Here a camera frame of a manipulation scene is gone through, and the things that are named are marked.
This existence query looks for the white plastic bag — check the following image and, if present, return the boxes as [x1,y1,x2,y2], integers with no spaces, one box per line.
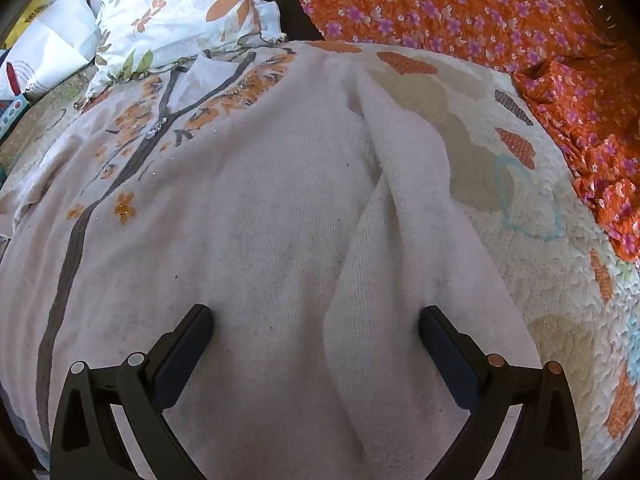
[0,0,103,103]

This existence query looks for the blue and white packet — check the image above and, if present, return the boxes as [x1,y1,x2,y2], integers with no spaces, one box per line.
[0,96,32,138]

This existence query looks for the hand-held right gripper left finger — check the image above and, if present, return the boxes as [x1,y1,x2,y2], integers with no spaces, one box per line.
[50,303,216,480]

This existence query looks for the white knit sweater orange flowers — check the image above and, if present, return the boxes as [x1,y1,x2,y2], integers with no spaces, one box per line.
[0,44,546,480]

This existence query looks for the quilted patchwork blanket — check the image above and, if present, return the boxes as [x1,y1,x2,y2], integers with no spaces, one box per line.
[0,40,640,480]

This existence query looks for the orange floral cloth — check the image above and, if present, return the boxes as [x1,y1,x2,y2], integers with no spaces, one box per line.
[267,0,640,261]

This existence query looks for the white floral pillow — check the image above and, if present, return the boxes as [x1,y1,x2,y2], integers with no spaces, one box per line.
[85,0,288,102]

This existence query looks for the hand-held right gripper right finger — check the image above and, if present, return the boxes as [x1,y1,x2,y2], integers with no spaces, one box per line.
[417,305,583,480]

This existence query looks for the dark cloth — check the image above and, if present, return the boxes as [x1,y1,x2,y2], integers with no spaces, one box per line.
[247,0,326,43]

